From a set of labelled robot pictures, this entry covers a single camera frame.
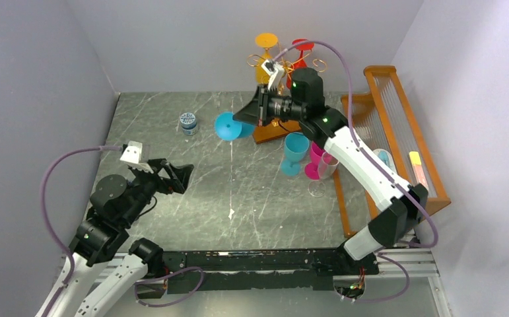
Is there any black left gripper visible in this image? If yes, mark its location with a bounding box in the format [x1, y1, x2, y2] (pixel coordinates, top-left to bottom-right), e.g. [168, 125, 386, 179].
[121, 158, 193, 225]

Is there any dark blue wine glass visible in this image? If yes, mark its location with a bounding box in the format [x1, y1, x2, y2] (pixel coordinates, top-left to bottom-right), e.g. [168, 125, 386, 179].
[214, 112, 255, 141]

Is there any light blue wine glass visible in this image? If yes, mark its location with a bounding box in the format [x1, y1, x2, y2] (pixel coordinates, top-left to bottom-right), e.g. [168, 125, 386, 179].
[280, 132, 310, 176]

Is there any pink wine glass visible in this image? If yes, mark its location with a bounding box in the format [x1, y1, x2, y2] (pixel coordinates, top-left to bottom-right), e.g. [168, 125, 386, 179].
[304, 142, 326, 180]

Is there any clear wine glass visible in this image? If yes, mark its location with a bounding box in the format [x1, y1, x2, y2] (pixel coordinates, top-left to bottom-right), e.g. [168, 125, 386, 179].
[308, 152, 339, 197]

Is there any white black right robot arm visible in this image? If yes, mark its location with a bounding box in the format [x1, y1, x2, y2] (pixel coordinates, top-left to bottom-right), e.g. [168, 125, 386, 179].
[233, 68, 428, 274]

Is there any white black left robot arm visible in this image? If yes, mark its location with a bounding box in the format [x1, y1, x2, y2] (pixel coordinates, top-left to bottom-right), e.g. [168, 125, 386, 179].
[37, 158, 194, 316]

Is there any wooden rack base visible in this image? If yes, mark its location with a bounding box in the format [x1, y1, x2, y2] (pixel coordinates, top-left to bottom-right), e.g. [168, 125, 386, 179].
[252, 120, 301, 144]

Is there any red wine glass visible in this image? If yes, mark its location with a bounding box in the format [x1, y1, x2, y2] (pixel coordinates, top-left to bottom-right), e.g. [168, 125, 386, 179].
[286, 42, 314, 89]

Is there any yellow wine glass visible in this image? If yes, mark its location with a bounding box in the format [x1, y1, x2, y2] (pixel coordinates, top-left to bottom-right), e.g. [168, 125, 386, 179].
[254, 32, 280, 86]

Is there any blue cleaning gel jar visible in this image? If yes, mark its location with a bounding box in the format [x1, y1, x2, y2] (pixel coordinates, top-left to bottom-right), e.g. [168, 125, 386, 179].
[179, 112, 198, 135]

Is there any wooden tiered shelf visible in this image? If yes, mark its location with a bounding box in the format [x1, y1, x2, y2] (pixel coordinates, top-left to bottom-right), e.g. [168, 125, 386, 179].
[333, 65, 451, 238]

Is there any blue blister pack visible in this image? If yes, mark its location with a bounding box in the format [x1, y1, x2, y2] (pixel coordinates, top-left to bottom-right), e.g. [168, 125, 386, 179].
[373, 148, 397, 173]

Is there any yellow orange marker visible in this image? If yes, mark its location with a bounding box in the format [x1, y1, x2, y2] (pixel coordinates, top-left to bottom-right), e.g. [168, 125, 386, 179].
[409, 151, 429, 190]

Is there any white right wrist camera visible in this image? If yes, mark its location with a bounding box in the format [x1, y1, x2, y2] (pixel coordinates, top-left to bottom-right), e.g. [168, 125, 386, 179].
[261, 59, 285, 90]

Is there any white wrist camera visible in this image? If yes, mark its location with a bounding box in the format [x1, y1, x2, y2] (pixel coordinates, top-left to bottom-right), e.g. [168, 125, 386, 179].
[261, 59, 285, 90]
[119, 141, 153, 173]

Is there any gold wire glass rack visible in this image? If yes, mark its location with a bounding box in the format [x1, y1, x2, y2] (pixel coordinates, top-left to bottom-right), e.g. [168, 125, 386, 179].
[247, 48, 327, 95]

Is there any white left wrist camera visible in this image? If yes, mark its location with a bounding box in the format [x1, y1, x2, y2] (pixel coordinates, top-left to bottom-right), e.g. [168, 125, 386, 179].
[119, 141, 153, 173]

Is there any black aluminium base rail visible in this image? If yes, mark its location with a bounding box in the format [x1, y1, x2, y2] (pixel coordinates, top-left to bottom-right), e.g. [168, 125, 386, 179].
[57, 247, 439, 295]

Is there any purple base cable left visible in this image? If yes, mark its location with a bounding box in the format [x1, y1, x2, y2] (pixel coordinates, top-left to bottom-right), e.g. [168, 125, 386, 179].
[133, 265, 205, 308]

